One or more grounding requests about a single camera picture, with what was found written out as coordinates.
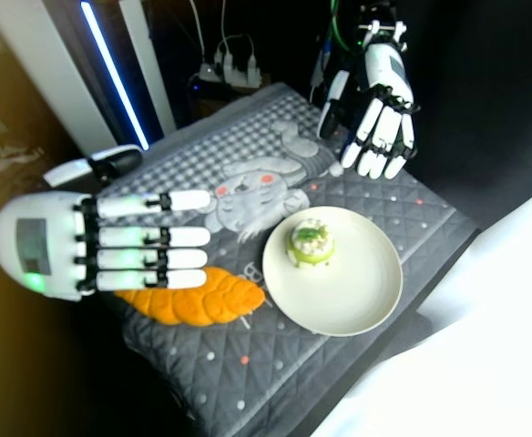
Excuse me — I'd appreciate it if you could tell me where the orange yellow blurry object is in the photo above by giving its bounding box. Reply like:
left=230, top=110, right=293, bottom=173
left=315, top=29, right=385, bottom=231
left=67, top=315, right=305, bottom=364
left=114, top=267, right=266, bottom=327

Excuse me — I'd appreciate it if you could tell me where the cream round plate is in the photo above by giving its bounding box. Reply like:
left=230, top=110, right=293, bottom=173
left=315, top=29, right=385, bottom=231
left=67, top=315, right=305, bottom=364
left=261, top=206, right=404, bottom=338

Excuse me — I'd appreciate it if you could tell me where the white power strip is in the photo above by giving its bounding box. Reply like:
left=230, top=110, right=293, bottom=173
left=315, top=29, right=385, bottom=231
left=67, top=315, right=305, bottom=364
left=199, top=58, right=263, bottom=88

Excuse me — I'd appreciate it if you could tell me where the blue white light strip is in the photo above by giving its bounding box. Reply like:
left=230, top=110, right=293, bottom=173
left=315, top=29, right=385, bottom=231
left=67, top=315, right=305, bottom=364
left=79, top=1, right=150, bottom=151

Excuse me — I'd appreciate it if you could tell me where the white blurry panel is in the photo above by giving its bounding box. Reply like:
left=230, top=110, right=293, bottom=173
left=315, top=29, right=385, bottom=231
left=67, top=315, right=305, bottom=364
left=311, top=179, right=532, bottom=437

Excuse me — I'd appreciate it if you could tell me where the grey quilt with bear print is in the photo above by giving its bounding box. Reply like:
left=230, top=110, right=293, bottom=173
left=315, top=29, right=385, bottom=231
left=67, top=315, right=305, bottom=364
left=97, top=81, right=481, bottom=437

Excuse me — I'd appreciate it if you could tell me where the white pillar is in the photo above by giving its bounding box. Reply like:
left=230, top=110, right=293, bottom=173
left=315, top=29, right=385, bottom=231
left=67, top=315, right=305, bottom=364
left=0, top=0, right=177, bottom=157

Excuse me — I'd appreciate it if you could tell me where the green robot cable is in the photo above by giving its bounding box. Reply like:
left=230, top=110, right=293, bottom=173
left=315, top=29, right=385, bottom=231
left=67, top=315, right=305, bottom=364
left=328, top=0, right=356, bottom=54

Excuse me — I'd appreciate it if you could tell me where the white power cable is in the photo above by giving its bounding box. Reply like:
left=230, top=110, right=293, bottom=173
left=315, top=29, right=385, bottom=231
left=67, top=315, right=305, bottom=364
left=187, top=0, right=208, bottom=67
left=213, top=0, right=257, bottom=65

